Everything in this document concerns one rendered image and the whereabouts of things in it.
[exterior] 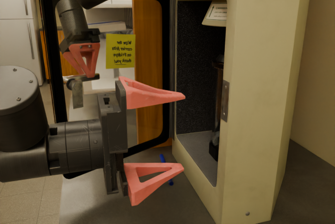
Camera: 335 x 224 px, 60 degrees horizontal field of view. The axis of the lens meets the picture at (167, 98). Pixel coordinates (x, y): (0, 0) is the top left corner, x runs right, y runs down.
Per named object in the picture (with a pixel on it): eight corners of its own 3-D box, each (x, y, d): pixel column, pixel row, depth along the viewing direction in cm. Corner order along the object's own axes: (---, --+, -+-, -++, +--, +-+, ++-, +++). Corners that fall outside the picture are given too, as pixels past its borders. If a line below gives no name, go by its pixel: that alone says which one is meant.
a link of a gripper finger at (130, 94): (194, 84, 31) (105, 92, 29) (192, 145, 33) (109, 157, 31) (175, 71, 37) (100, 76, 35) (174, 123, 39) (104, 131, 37)
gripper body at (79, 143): (119, 109, 30) (41, 116, 28) (123, 194, 33) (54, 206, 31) (112, 91, 36) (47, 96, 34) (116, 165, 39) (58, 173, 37)
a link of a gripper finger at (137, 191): (193, 144, 33) (109, 155, 31) (191, 197, 35) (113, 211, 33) (174, 122, 39) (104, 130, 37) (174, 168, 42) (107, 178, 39)
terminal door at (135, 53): (169, 140, 82) (169, -11, 69) (63, 181, 63) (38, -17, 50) (167, 139, 82) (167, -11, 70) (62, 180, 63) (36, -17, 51)
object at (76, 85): (84, 107, 60) (83, 80, 58) (74, 109, 58) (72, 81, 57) (80, 105, 61) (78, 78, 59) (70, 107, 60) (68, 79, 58)
